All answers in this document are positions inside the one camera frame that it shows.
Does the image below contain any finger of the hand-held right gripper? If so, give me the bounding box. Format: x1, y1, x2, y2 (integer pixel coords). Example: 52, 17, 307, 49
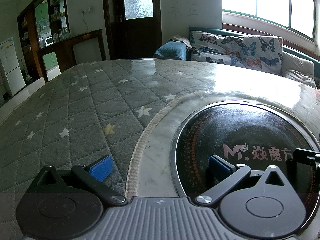
293, 148, 320, 167

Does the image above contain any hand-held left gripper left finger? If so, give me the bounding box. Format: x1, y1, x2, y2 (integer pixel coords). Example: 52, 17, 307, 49
27, 155, 127, 205

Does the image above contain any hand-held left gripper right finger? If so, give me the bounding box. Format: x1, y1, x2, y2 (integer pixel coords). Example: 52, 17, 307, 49
195, 155, 304, 207

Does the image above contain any round black cooktop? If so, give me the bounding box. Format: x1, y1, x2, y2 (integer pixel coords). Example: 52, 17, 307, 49
171, 101, 320, 200

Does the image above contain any beige cushion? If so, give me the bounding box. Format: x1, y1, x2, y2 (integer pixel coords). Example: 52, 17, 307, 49
280, 52, 317, 88

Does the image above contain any butterfly print cushion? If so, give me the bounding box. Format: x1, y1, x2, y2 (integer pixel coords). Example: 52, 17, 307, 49
189, 31, 245, 68
239, 36, 284, 75

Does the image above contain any white board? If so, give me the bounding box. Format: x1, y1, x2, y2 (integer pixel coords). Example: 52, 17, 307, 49
72, 35, 106, 64

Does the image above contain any white mop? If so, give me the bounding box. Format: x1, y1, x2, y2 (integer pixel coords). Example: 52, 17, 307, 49
21, 59, 32, 81

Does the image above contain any dark wooden console table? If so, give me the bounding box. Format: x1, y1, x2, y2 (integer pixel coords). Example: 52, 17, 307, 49
36, 29, 107, 82

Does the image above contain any blue towel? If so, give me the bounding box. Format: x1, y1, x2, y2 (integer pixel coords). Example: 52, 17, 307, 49
153, 42, 188, 61

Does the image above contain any small beige floral cloth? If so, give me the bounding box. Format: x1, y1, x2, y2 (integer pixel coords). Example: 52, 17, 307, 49
169, 35, 192, 49

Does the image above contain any dark wooden glass door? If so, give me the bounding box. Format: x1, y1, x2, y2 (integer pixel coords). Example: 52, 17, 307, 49
101, 0, 162, 60

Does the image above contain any white refrigerator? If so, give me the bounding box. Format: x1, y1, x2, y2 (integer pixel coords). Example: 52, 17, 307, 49
0, 37, 26, 97

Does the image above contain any row of glass jars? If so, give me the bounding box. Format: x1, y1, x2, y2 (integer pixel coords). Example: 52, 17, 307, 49
52, 28, 69, 42

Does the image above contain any dark wooden shelf cabinet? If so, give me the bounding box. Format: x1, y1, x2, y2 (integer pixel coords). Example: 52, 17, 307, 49
17, 0, 71, 80

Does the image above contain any row of small boxes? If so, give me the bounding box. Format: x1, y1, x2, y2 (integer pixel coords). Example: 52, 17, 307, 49
49, 0, 67, 22

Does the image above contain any thin power cable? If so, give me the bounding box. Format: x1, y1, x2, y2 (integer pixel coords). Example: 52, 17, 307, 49
82, 12, 90, 32

